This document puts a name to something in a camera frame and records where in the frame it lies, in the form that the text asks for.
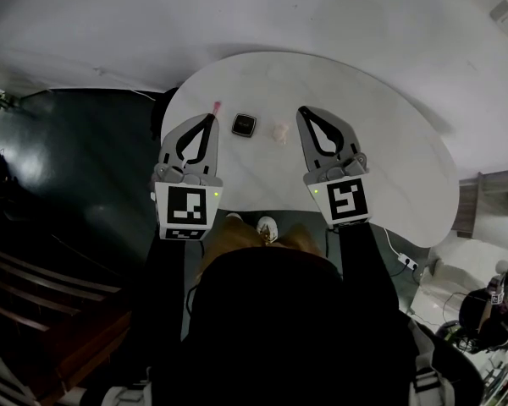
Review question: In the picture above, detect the wooden shelf unit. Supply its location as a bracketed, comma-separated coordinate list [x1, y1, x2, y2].
[450, 167, 508, 241]

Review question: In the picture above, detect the white power strip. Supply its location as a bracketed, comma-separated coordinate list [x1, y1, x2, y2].
[396, 252, 420, 271]

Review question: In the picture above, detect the dark wooden staircase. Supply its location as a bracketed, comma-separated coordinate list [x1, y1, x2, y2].
[0, 209, 133, 402]

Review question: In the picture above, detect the white curved table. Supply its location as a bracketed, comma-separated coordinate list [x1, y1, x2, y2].
[160, 51, 461, 249]

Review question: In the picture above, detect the white power cable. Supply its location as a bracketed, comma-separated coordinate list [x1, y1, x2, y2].
[382, 225, 404, 258]

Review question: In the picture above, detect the person's left leg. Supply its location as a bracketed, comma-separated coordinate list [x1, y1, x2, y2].
[200, 217, 259, 266]

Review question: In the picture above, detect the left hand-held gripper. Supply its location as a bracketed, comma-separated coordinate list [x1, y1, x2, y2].
[151, 113, 225, 242]

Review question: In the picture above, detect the small black square device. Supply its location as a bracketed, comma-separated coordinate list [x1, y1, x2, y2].
[230, 113, 258, 138]

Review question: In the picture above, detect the person's right leg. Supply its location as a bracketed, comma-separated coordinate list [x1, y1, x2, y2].
[274, 222, 323, 258]

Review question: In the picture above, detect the person's left forearm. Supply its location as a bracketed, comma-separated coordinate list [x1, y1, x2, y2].
[145, 237, 188, 316]

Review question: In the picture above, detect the person's right forearm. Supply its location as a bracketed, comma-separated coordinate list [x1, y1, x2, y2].
[336, 222, 402, 315]

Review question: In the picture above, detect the person's white right shoe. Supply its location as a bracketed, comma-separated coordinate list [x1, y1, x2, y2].
[255, 215, 279, 244]

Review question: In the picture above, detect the small white object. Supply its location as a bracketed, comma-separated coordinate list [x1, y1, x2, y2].
[271, 120, 293, 145]

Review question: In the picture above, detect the person's black-clothed torso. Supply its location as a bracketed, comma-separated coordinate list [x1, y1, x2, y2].
[80, 245, 483, 406]

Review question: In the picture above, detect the person's leg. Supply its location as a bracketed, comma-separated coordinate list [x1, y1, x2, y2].
[200, 217, 259, 266]
[274, 222, 323, 258]

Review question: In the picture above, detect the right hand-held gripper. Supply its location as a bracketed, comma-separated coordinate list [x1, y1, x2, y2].
[295, 105, 374, 230]

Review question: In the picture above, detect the grey shoulder strap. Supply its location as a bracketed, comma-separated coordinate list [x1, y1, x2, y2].
[409, 322, 455, 406]
[104, 378, 154, 406]

